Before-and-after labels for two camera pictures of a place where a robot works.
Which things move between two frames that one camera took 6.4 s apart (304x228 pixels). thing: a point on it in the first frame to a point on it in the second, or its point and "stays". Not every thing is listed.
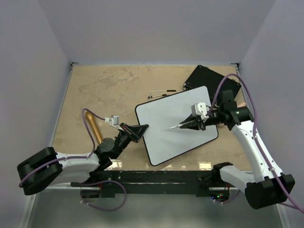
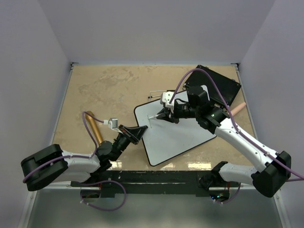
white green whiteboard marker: (175, 126) to (153, 117)
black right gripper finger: (195, 124) to (169, 118)
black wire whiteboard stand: (150, 97) stays
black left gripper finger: (136, 131) stays
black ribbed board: (203, 76) stays
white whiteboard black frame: (161, 142) stays
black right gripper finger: (190, 118) to (165, 111)
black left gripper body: (123, 139) stays
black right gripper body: (214, 118) to (184, 110)
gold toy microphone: (96, 129) stays
